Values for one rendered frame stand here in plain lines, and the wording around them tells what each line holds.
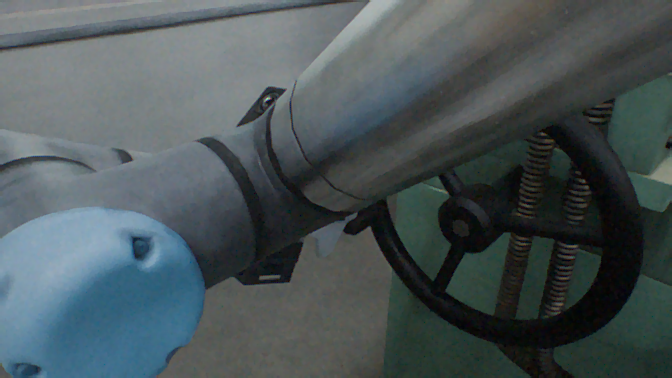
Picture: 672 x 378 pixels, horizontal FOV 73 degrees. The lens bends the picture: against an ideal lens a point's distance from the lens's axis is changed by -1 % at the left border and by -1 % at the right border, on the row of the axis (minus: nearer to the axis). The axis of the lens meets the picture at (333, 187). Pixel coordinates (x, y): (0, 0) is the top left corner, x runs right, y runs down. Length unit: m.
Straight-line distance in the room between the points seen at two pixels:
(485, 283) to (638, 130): 0.36
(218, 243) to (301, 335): 1.22
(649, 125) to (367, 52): 0.35
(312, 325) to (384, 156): 1.30
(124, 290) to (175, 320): 0.03
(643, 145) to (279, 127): 0.35
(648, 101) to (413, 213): 0.41
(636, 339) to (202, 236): 0.59
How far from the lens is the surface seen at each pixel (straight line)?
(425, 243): 0.78
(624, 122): 0.48
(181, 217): 0.21
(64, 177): 0.24
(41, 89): 1.51
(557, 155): 0.50
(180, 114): 1.67
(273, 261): 0.40
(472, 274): 0.75
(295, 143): 0.20
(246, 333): 1.45
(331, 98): 0.18
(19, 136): 0.31
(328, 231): 0.45
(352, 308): 1.50
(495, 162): 0.65
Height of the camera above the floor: 1.06
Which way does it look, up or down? 30 degrees down
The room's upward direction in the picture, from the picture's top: straight up
